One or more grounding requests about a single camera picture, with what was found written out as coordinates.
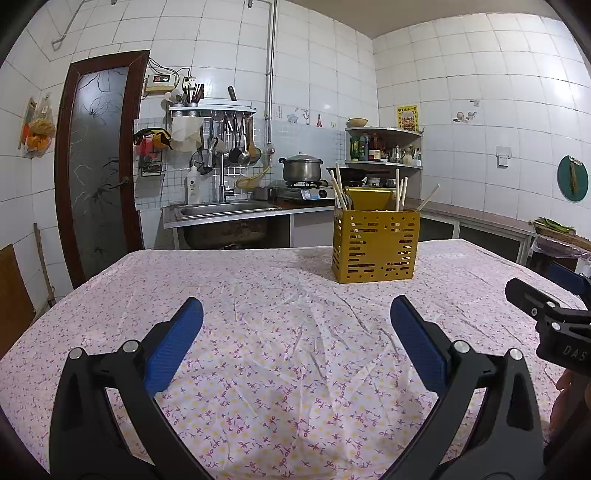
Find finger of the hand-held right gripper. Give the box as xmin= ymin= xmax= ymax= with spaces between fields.
xmin=505 ymin=278 xmax=561 ymax=324
xmin=547 ymin=262 xmax=591 ymax=296

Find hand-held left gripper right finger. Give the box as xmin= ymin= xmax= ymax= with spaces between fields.
xmin=390 ymin=295 xmax=548 ymax=480

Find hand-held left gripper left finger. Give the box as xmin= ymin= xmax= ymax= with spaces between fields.
xmin=48 ymin=296 xmax=213 ymax=480

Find yellow perforated utensil holder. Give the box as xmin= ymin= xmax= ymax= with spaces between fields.
xmin=331 ymin=186 xmax=422 ymax=284

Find person's right hand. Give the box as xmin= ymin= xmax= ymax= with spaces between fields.
xmin=549 ymin=369 xmax=591 ymax=437

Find plastic-lined bin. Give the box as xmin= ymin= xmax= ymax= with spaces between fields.
xmin=529 ymin=233 xmax=585 ymax=273

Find wooden chopping board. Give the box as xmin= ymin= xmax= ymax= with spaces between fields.
xmin=531 ymin=220 xmax=591 ymax=252

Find green vegetables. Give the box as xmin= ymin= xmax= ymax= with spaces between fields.
xmin=534 ymin=217 xmax=575 ymax=234

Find pink floral tablecloth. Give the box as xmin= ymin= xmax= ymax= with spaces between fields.
xmin=0 ymin=239 xmax=591 ymax=480

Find steel kitchen sink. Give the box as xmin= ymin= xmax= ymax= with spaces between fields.
xmin=163 ymin=199 xmax=289 ymax=250

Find white detergent bottle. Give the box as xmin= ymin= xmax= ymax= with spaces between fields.
xmin=185 ymin=167 xmax=200 ymax=205

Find leaning wooden board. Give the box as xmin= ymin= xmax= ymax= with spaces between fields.
xmin=0 ymin=244 xmax=37 ymax=361

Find steel faucet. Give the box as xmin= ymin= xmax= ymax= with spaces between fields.
xmin=209 ymin=137 xmax=234 ymax=204

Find brown frosted glass door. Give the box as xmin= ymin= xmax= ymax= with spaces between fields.
xmin=54 ymin=50 xmax=151 ymax=289

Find yellow strainer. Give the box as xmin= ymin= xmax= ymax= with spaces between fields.
xmin=235 ymin=166 xmax=271 ymax=190

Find black wok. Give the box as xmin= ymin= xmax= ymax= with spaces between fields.
xmin=326 ymin=166 xmax=384 ymax=178

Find steel gas stove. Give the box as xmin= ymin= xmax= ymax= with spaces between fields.
xmin=272 ymin=181 xmax=335 ymax=201

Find row of hanging ladles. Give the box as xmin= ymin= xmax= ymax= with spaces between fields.
xmin=201 ymin=115 xmax=264 ymax=174

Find green oil bottle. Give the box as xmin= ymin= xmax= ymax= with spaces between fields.
xmin=350 ymin=133 xmax=371 ymax=161

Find hanging yellow red bags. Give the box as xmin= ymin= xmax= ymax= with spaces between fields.
xmin=133 ymin=128 xmax=174 ymax=158

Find steel pot with lid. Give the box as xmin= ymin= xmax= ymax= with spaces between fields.
xmin=278 ymin=152 xmax=324 ymax=183

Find hanging white plastic bag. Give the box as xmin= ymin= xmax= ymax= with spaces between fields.
xmin=171 ymin=116 xmax=204 ymax=153

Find hanging orange plastic bags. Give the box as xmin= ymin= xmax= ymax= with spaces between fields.
xmin=18 ymin=95 xmax=56 ymax=158

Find rack cutlery caddy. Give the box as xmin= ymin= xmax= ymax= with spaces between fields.
xmin=165 ymin=83 xmax=205 ymax=107

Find teal round wall board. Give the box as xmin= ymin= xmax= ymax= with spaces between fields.
xmin=557 ymin=155 xmax=589 ymax=202

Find wooden stick handle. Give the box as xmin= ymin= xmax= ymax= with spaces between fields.
xmin=33 ymin=222 xmax=57 ymax=308

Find corner wall shelf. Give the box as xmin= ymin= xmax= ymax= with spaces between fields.
xmin=345 ymin=126 xmax=424 ymax=170

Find yellow wall poster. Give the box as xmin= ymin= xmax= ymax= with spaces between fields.
xmin=396 ymin=104 xmax=420 ymax=131

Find steel wall utensil rack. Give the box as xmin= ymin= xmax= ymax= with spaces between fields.
xmin=168 ymin=102 xmax=257 ymax=117

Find beige wall control box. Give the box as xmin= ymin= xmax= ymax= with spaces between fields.
xmin=144 ymin=73 xmax=178 ymax=95

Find grey wall pipe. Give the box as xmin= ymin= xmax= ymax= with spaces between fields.
xmin=265 ymin=0 xmax=278 ymax=148

